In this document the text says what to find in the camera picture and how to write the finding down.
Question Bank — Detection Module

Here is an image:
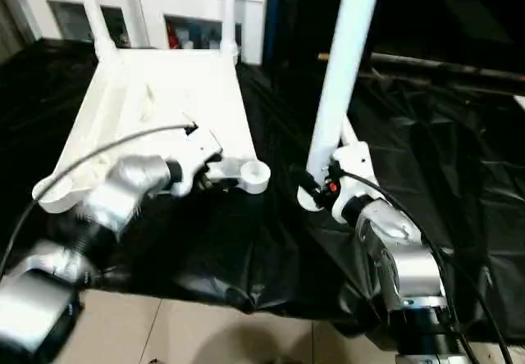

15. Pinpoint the white plastic table top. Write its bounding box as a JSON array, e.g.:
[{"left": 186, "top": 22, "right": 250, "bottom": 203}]
[{"left": 31, "top": 46, "right": 272, "bottom": 214}]

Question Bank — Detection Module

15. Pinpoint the white plastic table leg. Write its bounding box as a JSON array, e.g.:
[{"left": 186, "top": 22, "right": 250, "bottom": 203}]
[
  {"left": 219, "top": 0, "right": 241, "bottom": 64},
  {"left": 297, "top": 0, "right": 385, "bottom": 212},
  {"left": 75, "top": 0, "right": 120, "bottom": 60},
  {"left": 339, "top": 116, "right": 360, "bottom": 147}
]

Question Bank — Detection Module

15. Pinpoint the black work mat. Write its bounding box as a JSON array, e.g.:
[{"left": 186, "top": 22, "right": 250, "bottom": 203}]
[{"left": 0, "top": 38, "right": 525, "bottom": 347}]

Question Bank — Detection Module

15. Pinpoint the white glass-door cabinet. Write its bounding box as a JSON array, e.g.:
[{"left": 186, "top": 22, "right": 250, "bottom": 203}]
[{"left": 18, "top": 0, "right": 267, "bottom": 64}]

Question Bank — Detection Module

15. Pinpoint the black piano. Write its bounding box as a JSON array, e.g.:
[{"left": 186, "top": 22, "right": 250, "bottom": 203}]
[{"left": 264, "top": 0, "right": 525, "bottom": 94}]

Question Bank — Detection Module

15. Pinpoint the grey curtain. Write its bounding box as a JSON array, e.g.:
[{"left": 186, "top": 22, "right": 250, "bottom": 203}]
[{"left": 0, "top": 0, "right": 42, "bottom": 66}]

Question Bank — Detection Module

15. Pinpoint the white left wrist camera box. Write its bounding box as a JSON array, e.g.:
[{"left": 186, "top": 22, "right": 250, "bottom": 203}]
[{"left": 171, "top": 128, "right": 225, "bottom": 198}]

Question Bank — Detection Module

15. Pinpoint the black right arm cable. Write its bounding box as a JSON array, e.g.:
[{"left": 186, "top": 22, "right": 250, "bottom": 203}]
[{"left": 340, "top": 171, "right": 514, "bottom": 364}]

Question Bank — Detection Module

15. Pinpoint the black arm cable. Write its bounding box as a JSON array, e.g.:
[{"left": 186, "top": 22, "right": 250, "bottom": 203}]
[
  {"left": 340, "top": 171, "right": 514, "bottom": 364},
  {"left": 0, "top": 122, "right": 200, "bottom": 275}
]

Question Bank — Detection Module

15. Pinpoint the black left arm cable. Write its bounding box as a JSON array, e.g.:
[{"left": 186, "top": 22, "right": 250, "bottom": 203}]
[{"left": 0, "top": 122, "right": 200, "bottom": 275}]

